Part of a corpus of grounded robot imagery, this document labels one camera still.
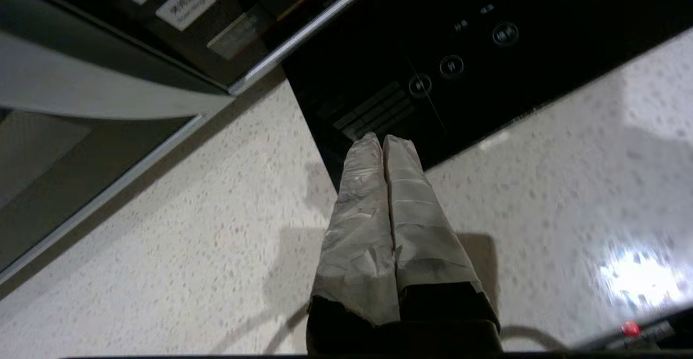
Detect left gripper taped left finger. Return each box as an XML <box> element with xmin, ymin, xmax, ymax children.
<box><xmin>306</xmin><ymin>132</ymin><xmax>402</xmax><ymax>355</ymax></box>

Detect silver Panasonic microwave oven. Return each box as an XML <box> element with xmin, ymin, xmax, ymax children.
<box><xmin>11</xmin><ymin>0</ymin><xmax>372</xmax><ymax>97</ymax></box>

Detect microwave door with dark glass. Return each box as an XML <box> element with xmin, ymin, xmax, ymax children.
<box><xmin>0</xmin><ymin>0</ymin><xmax>234</xmax><ymax>289</ymax></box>

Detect black induction cooktop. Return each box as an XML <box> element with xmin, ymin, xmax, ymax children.
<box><xmin>280</xmin><ymin>0</ymin><xmax>693</xmax><ymax>193</ymax></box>

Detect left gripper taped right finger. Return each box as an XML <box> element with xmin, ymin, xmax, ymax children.
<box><xmin>382</xmin><ymin>134</ymin><xmax>503</xmax><ymax>355</ymax></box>

